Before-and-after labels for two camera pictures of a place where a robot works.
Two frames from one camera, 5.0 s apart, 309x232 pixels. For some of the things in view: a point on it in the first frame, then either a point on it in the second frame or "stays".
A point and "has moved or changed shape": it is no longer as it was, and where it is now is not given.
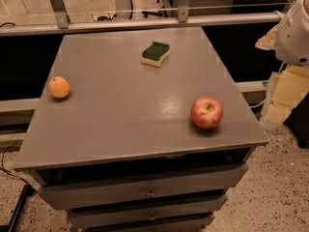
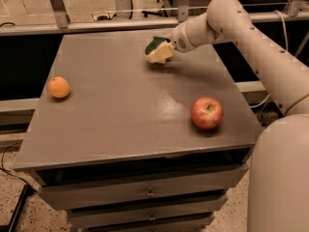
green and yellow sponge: x=154 y=54 has moved or changed shape
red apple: x=207 y=112 stays
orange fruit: x=58 y=87 stays
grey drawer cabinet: x=138 y=130 stays
